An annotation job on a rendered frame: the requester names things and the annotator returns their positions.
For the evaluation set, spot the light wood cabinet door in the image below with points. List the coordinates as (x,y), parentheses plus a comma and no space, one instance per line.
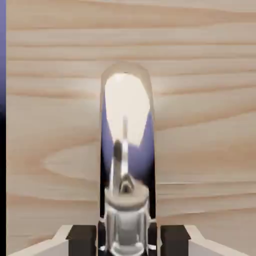
(50,100)

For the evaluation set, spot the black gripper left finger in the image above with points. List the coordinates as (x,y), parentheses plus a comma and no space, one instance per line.
(82,238)

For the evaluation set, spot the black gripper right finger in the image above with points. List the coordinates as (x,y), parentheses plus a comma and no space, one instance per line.
(174,238)

